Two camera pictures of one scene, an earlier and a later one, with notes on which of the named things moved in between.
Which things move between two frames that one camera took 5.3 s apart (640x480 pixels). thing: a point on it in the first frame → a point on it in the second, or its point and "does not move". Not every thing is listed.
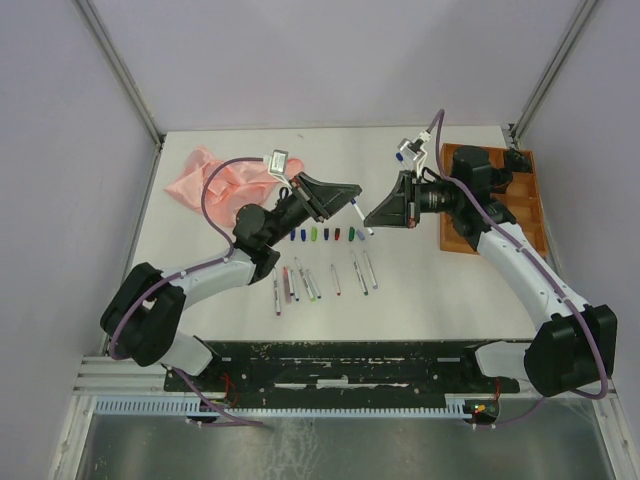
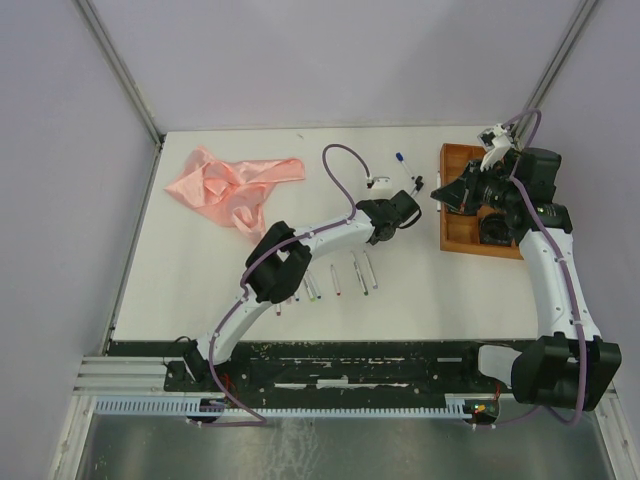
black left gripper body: (307, 199) → (392, 235)
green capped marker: (359, 274) does not move
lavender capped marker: (371, 274) does not move
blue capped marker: (313, 285) does not move
